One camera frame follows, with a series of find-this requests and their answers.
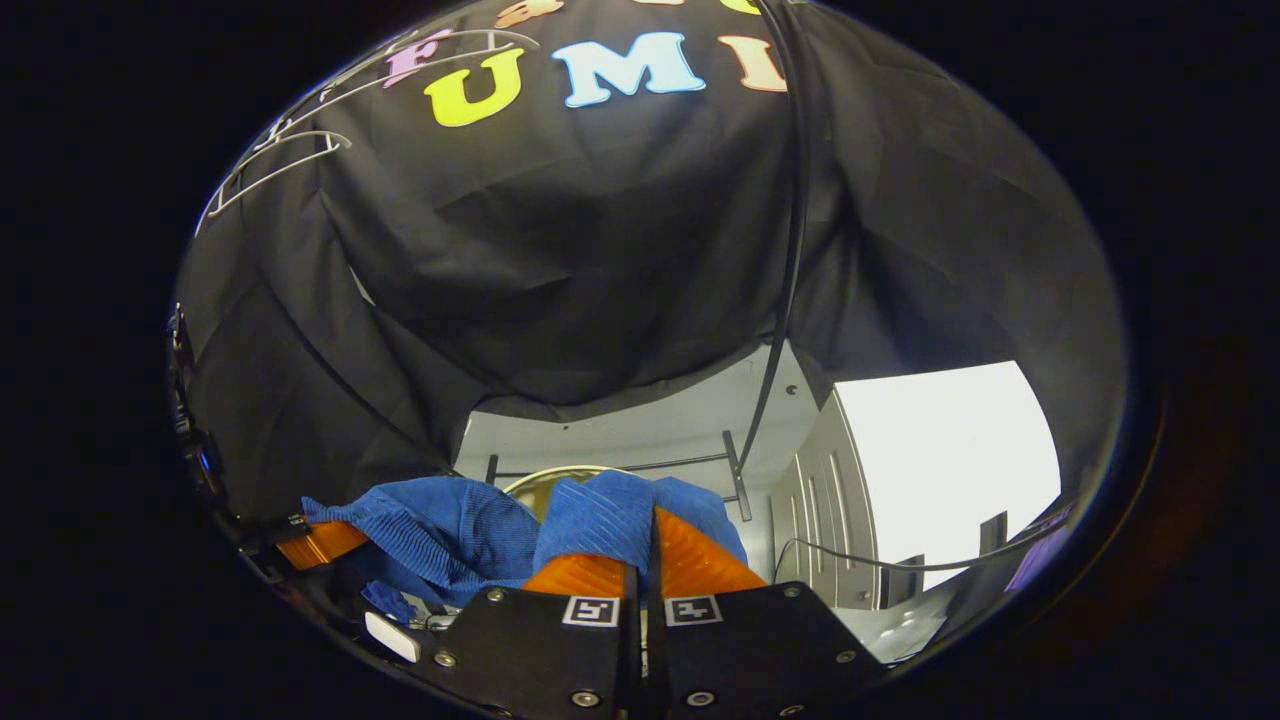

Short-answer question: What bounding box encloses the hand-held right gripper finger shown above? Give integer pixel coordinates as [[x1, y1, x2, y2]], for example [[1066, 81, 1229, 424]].
[[425, 553, 643, 720], [645, 507, 886, 720]]

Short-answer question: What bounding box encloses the blue corduroy jacket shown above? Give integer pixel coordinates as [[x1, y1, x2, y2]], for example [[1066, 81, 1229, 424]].
[[300, 470, 749, 626]]

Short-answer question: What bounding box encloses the white clothes hanger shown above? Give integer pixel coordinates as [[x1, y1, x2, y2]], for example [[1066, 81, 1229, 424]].
[[195, 130, 353, 238], [250, 28, 541, 146]]

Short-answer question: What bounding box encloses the black clothes rack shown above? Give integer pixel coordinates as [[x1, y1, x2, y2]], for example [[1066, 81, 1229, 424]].
[[485, 0, 816, 523]]

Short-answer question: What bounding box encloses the black backdrop cloth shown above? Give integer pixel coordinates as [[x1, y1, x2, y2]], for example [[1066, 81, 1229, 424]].
[[172, 0, 1131, 521]]

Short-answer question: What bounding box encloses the black cable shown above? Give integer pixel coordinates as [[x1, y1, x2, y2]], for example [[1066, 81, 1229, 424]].
[[773, 505, 1076, 586]]

